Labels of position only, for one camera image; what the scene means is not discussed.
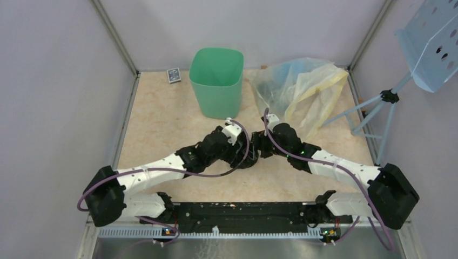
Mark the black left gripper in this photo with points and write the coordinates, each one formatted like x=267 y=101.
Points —
x=233 y=149

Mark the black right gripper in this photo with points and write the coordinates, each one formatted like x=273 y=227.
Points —
x=260 y=140

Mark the translucent white trash bag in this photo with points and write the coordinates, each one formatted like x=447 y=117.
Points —
x=301 y=92

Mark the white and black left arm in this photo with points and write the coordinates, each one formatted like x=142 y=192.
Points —
x=113 y=195

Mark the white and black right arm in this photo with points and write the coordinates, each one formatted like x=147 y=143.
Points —
x=384 y=193

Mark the green plastic trash bin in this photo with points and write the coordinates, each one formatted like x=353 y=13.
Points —
x=216 y=75

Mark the light blue tripod stand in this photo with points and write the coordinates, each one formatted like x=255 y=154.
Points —
x=369 y=109

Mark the perforated light blue panel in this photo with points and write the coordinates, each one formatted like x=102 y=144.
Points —
x=429 y=44

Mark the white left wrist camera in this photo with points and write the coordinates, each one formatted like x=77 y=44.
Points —
x=231 y=130

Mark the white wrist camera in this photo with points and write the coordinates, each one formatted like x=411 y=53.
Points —
x=272 y=121
x=231 y=130

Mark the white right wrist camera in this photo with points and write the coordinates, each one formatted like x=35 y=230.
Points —
x=272 y=121

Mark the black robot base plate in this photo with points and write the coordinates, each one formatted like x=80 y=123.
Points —
x=249 y=217

